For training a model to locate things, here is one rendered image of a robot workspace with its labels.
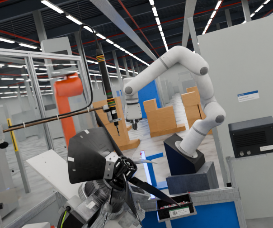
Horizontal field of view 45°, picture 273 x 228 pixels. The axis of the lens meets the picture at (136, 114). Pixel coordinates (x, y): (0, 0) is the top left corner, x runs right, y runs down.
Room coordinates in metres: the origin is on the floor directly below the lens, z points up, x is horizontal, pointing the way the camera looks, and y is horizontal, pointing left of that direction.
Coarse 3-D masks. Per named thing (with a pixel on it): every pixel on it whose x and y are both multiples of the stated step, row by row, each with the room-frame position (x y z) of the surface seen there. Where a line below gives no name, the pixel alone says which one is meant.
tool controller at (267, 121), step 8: (248, 120) 1.97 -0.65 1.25; (256, 120) 1.93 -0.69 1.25; (264, 120) 1.90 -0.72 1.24; (272, 120) 1.87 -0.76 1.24; (232, 128) 1.93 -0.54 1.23; (240, 128) 1.90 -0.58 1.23; (248, 128) 1.88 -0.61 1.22; (256, 128) 1.87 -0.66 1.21; (264, 128) 1.86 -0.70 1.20; (272, 128) 1.85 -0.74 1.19; (232, 136) 1.92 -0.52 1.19; (240, 136) 1.90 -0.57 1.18; (248, 136) 1.89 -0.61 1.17; (256, 136) 1.88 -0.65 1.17; (264, 136) 1.87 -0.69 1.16; (272, 136) 1.86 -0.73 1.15; (232, 144) 1.93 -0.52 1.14; (240, 144) 1.92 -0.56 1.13; (248, 144) 1.91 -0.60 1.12; (256, 144) 1.90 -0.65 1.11; (264, 144) 1.89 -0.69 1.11; (272, 144) 1.88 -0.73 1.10; (240, 152) 1.92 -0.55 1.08; (248, 152) 1.90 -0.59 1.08; (256, 152) 1.91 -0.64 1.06; (264, 152) 1.91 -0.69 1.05
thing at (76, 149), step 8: (72, 144) 1.54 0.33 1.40; (80, 144) 1.57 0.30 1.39; (72, 152) 1.51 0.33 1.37; (80, 152) 1.55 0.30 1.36; (88, 152) 1.58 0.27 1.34; (96, 152) 1.61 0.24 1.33; (80, 160) 1.53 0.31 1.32; (88, 160) 1.56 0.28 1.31; (96, 160) 1.59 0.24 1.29; (104, 160) 1.63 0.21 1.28; (80, 168) 1.51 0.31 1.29; (88, 168) 1.55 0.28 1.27; (96, 168) 1.58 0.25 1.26; (104, 168) 1.62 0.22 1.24; (72, 176) 1.46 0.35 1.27; (80, 176) 1.50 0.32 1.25; (88, 176) 1.54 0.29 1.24; (96, 176) 1.58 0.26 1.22
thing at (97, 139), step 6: (84, 132) 1.89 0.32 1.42; (90, 132) 1.89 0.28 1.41; (96, 132) 1.90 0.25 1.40; (102, 132) 1.91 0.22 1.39; (78, 138) 1.84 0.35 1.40; (84, 138) 1.85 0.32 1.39; (90, 138) 1.85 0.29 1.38; (96, 138) 1.85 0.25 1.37; (102, 138) 1.86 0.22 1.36; (108, 138) 1.86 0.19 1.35; (90, 144) 1.82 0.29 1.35; (96, 144) 1.82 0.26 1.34; (102, 144) 1.82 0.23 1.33; (108, 144) 1.82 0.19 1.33; (96, 150) 1.79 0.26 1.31; (102, 150) 1.79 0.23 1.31; (108, 150) 1.79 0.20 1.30
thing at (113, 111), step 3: (96, 45) 1.80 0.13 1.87; (99, 48) 1.80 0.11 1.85; (96, 51) 1.79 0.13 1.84; (99, 51) 1.79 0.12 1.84; (96, 54) 1.80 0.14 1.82; (99, 54) 1.82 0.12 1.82; (102, 54) 1.82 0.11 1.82; (111, 108) 1.79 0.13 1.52; (114, 108) 1.79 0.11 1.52; (111, 111) 1.79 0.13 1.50; (114, 111) 1.79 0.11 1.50; (111, 114) 1.79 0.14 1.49; (114, 114) 1.79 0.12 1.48; (114, 117) 1.79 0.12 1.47; (117, 117) 1.80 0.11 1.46; (114, 123) 1.80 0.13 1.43; (117, 123) 1.80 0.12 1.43
